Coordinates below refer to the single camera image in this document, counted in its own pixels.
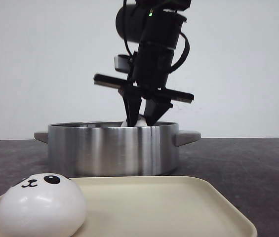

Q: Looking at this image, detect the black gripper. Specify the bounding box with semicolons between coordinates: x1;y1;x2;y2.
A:
93;42;194;126

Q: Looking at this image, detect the panda bun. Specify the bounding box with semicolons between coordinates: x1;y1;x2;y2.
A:
0;173;86;237
121;115;147;127

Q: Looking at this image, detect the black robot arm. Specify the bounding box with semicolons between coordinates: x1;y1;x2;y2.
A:
93;0;194;126

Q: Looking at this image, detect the stainless steel pot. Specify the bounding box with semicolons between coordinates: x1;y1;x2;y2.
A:
34;121;201;177

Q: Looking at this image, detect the cream plastic tray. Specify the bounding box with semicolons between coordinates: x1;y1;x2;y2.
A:
0;176;257;237

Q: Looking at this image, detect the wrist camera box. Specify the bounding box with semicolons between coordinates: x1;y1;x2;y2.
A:
114;54;134;74

